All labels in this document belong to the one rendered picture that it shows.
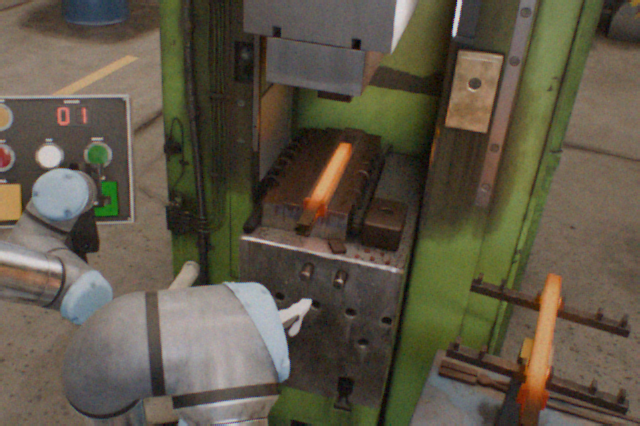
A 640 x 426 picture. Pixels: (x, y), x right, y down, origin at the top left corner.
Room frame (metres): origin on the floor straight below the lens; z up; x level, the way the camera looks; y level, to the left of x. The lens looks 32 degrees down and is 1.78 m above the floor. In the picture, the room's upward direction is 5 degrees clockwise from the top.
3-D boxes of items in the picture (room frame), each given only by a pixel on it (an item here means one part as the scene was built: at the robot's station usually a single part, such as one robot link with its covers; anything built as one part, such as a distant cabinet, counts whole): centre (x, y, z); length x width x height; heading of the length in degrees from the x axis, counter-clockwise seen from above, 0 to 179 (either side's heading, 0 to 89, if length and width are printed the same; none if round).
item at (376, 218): (1.28, -0.15, 0.95); 0.12 x 0.08 x 0.06; 168
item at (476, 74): (1.32, -0.30, 1.27); 0.09 x 0.02 x 0.17; 78
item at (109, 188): (1.19, 0.48, 1.01); 0.07 x 0.05 x 0.07; 103
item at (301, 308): (0.89, 0.03, 0.98); 0.09 x 0.03 x 0.06; 132
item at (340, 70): (1.46, -0.01, 1.32); 0.42 x 0.20 x 0.10; 168
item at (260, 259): (1.46, -0.07, 0.69); 0.56 x 0.38 x 0.45; 168
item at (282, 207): (1.46, -0.01, 0.96); 0.42 x 0.20 x 0.09; 168
